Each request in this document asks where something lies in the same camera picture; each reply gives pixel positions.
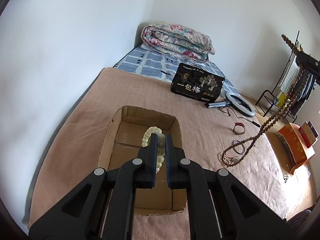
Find dark hanging clothes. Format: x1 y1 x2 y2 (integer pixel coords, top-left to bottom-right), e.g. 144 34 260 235
290 73 316 116

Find books on orange box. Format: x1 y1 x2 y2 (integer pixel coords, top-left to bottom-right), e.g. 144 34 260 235
298 121 319 148

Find red cord jade pendant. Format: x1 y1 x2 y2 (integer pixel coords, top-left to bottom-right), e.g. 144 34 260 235
223 155 239 163

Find orange covered box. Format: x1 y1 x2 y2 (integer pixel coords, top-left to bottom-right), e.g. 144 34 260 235
277 123 316 175

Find dark metal bangle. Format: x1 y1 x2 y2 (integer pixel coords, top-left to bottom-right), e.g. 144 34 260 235
232 140 246 155

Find open cardboard box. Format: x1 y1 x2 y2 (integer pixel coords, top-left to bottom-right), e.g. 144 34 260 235
97 106 187 216

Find cream bead bracelet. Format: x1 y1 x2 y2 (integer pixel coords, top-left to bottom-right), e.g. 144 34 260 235
141 126 167 173

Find folded floral quilt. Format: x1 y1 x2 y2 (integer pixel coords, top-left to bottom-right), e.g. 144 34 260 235
140 22 215 62

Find folded tripod stand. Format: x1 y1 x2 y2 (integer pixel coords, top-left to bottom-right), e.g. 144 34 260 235
204 100 231 108

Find black snack bag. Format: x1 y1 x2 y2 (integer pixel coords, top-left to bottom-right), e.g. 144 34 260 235
171 63 225 103

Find red strap wristwatch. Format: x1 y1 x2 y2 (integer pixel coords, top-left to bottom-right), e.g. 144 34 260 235
233 122 246 135

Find striped hanging cloth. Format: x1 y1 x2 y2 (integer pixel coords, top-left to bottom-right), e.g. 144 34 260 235
279 54 300 94

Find yellow green box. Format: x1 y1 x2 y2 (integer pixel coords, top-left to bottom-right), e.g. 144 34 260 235
275 92 287 108

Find black ring light cable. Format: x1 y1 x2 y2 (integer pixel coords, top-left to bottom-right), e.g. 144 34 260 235
220 106 262 129

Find white ring light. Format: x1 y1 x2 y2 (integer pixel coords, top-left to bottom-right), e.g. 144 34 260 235
226 92 255 118

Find black clothes rack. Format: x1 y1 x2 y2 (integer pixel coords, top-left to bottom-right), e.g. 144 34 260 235
254 30 315 124

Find pearl necklace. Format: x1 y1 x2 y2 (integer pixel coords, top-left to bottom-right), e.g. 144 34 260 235
218 152 234 167

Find blue checked bed sheet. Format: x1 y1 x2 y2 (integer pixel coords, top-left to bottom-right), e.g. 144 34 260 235
116 44 240 98

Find long brown bead strand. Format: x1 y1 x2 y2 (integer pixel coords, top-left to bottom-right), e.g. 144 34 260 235
221 34 308 168

